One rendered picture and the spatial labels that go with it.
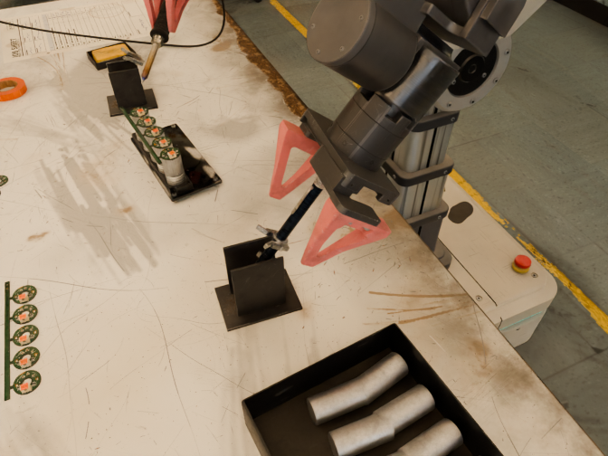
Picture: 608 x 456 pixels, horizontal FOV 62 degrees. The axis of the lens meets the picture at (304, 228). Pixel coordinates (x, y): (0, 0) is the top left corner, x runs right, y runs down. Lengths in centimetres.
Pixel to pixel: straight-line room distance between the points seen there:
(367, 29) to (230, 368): 33
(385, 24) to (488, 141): 182
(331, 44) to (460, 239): 102
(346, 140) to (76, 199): 41
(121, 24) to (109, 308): 72
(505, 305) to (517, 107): 134
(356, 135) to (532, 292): 93
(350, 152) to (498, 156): 170
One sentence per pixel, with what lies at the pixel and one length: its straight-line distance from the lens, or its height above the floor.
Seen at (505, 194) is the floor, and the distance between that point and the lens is 193.
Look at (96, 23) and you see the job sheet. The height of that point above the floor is 75.
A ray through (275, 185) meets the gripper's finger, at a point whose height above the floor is 86.
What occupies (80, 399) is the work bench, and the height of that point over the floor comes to 75.
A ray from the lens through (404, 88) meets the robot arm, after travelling 41.
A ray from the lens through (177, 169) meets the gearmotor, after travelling 66.
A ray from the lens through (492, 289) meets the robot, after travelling 126.
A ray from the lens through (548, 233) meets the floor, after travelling 184.
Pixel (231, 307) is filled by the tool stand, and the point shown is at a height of 75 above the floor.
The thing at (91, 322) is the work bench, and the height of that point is 75.
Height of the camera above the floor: 120
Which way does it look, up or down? 45 degrees down
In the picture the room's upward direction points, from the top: straight up
